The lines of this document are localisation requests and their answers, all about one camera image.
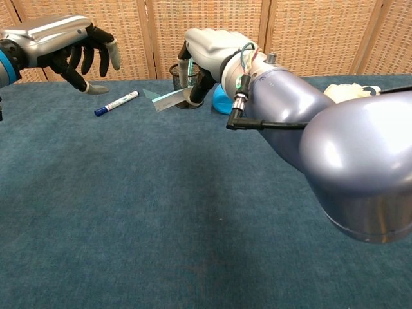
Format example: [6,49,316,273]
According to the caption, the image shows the blue table cloth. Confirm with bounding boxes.
[0,74,412,309]

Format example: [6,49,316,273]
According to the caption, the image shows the blue cartoon detergent bottle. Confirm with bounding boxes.
[212,83,241,116]

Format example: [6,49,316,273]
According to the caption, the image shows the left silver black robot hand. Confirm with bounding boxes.
[1,15,121,96]

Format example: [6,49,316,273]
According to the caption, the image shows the black arm cable with connector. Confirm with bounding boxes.
[225,73,310,131]

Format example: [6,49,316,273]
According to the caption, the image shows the light blue piece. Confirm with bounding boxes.
[142,88,162,101]

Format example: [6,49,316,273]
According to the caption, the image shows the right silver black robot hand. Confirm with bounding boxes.
[177,28,256,107]

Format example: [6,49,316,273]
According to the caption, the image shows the coloured wrist wires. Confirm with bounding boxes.
[239,42,260,70]

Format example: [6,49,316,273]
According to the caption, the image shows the blue cap whiteboard marker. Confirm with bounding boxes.
[94,90,140,117]

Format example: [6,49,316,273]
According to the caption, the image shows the white crumpled plastic bag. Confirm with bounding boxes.
[323,82,382,104]

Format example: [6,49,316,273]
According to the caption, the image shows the black mesh pen holder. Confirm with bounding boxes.
[169,62,203,110]

